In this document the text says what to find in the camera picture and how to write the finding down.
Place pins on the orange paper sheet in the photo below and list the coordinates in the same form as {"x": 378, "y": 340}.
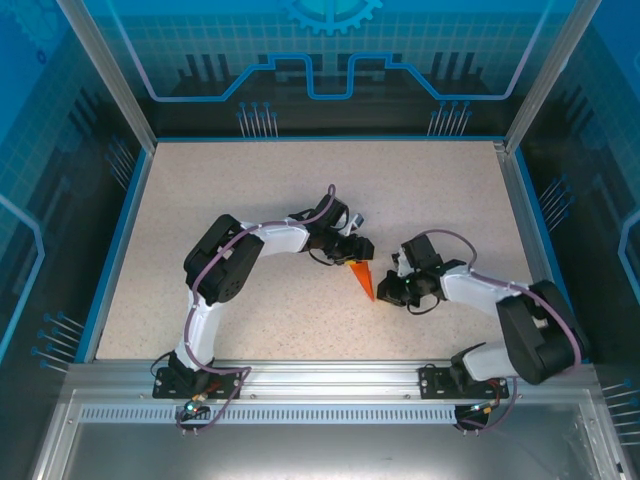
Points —
{"x": 365, "y": 280}

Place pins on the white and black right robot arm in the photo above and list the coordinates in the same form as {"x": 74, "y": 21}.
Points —
{"x": 535, "y": 340}

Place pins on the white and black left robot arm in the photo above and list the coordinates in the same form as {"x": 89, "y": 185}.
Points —
{"x": 225, "y": 265}

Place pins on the grey metal sheet shelf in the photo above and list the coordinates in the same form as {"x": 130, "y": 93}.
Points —
{"x": 325, "y": 455}

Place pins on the blue table edge strip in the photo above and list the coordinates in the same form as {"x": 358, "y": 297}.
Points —
{"x": 325, "y": 138}
{"x": 119, "y": 260}
{"x": 550, "y": 260}

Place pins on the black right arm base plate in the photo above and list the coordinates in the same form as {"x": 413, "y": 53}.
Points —
{"x": 432, "y": 382}

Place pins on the aluminium side rail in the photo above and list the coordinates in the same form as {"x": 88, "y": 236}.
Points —
{"x": 517, "y": 210}

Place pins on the aluminium mounting rail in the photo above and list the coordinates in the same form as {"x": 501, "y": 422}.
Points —
{"x": 325, "y": 377}

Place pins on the aluminium frame post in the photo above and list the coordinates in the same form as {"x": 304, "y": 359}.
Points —
{"x": 542, "y": 85}
{"x": 116, "y": 85}

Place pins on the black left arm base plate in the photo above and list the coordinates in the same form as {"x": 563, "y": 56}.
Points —
{"x": 165, "y": 385}

